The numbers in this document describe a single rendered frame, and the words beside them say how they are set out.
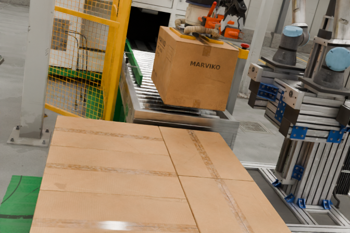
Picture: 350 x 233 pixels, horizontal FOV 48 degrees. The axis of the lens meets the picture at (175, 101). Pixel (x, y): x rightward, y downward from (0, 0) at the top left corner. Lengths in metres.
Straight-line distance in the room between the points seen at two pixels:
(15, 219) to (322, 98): 1.77
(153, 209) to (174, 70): 1.01
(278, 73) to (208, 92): 0.46
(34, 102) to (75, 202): 1.69
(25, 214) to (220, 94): 1.34
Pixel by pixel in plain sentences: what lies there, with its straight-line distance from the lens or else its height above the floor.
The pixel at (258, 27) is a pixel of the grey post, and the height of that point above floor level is 1.01.
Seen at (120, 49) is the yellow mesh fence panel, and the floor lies 0.82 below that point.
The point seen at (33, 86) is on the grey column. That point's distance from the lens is 3.12.
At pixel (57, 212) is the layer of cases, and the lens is 1.51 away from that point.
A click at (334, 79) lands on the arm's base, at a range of 2.15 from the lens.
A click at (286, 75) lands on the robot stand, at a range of 2.58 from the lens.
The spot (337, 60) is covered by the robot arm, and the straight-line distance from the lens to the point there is 2.00.
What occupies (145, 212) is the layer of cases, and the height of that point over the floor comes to 0.54.
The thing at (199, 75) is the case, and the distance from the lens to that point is 2.39.
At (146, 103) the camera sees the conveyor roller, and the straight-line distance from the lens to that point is 2.75.
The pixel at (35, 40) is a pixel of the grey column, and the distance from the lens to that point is 3.03.
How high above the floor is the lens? 1.41
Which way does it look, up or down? 17 degrees down
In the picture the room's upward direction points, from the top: 12 degrees clockwise
